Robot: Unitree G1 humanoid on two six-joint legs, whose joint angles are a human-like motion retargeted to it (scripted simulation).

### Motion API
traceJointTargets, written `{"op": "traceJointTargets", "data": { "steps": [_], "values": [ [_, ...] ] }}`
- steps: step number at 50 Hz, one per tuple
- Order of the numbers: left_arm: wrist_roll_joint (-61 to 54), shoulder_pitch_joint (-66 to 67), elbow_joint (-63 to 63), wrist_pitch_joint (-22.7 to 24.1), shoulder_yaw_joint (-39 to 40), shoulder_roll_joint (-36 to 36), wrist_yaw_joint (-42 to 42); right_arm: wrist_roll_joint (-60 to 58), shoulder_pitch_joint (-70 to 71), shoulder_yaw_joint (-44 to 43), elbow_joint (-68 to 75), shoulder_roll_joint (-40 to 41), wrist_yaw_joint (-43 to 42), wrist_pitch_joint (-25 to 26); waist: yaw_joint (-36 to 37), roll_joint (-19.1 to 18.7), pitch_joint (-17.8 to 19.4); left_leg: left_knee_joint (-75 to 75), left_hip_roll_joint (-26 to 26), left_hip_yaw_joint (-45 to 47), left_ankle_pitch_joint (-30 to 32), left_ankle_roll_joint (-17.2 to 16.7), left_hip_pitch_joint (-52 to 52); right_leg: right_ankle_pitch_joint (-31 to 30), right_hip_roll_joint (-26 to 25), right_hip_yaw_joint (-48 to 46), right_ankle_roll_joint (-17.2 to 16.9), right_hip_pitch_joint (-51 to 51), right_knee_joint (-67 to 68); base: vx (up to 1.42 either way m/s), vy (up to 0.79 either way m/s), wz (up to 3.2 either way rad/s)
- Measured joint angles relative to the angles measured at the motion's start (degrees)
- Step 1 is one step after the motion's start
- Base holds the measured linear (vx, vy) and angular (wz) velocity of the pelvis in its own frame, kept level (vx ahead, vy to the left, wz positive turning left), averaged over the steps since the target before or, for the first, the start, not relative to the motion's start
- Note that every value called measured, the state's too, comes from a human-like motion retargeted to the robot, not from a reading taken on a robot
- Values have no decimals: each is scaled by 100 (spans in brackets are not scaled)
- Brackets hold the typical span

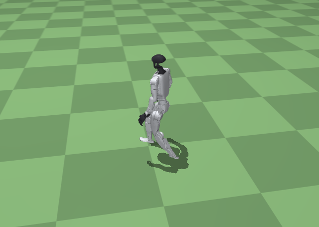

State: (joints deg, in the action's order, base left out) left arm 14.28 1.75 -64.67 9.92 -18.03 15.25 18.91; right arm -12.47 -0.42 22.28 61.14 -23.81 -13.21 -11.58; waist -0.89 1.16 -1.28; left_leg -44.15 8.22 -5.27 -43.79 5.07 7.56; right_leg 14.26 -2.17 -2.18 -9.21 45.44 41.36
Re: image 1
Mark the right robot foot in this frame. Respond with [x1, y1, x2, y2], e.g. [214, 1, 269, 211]
[140, 137, 154, 143]

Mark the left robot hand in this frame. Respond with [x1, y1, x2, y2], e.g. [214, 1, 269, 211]
[138, 113, 150, 126]

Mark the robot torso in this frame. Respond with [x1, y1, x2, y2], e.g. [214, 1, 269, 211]
[153, 67, 169, 114]

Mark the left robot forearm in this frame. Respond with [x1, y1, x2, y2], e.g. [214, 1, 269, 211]
[145, 97, 155, 115]

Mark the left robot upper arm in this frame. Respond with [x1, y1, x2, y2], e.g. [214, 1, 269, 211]
[150, 76, 159, 103]

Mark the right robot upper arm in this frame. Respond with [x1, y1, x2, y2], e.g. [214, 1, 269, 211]
[164, 68, 172, 86]

